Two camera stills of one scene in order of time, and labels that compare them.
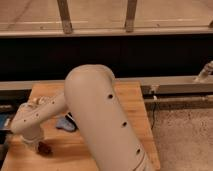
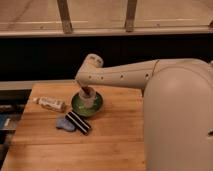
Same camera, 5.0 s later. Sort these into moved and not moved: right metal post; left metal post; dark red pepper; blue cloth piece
Moved: dark red pepper
Not moved: right metal post; blue cloth piece; left metal post
